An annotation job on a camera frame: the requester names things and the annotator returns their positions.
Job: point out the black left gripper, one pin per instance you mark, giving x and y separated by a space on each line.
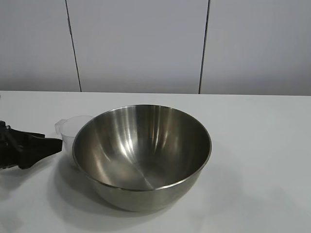
11 145

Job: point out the translucent plastic measuring cup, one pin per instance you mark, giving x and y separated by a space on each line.
69 131

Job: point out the stainless steel mixing bowl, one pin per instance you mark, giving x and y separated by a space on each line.
141 155

